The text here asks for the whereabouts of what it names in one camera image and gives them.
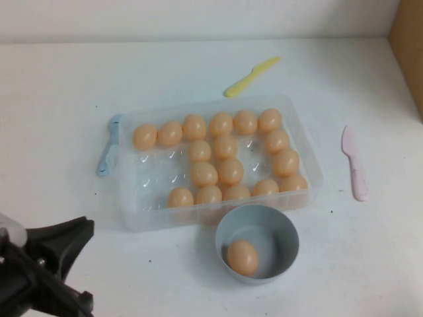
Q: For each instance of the orange plastic egg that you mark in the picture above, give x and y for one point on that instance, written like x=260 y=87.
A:
x=269 y=120
x=200 y=151
x=286 y=162
x=220 y=124
x=144 y=137
x=277 y=141
x=209 y=195
x=204 y=173
x=194 y=126
x=236 y=192
x=225 y=146
x=242 y=257
x=230 y=170
x=245 y=121
x=293 y=183
x=170 y=133
x=265 y=188
x=180 y=197

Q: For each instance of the yellow plastic knife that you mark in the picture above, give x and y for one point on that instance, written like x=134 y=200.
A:
x=244 y=81

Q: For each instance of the brown cardboard box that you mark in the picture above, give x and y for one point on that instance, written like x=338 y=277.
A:
x=409 y=49

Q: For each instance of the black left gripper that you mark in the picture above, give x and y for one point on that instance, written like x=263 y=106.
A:
x=29 y=284

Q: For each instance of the pink plastic knife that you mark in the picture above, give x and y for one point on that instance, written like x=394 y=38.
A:
x=355 y=168

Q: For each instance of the grey-blue round bowl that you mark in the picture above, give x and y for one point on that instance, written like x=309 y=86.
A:
x=274 y=244

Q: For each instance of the clear plastic egg box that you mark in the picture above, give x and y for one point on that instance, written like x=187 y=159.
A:
x=158 y=171

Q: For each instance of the blue plastic knife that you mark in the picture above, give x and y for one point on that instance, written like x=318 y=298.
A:
x=103 y=166

